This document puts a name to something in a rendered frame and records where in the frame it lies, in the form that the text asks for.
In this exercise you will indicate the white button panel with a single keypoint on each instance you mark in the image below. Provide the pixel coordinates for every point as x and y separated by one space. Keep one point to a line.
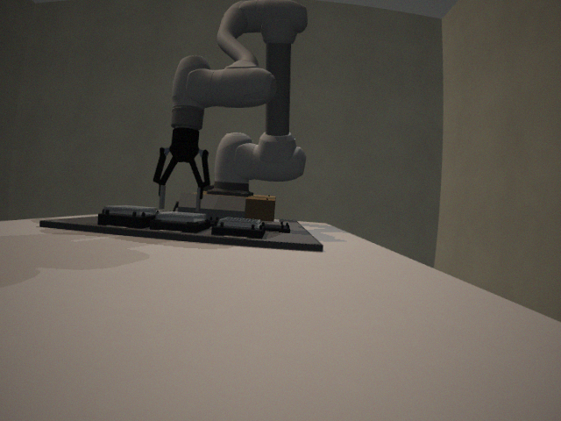
213 206

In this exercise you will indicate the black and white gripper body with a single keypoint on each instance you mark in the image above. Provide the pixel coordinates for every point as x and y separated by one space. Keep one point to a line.
185 138

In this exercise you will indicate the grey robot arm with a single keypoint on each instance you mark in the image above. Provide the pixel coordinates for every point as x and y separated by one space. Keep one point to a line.
244 84

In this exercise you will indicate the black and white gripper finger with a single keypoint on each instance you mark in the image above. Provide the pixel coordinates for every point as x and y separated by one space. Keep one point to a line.
204 154
167 173

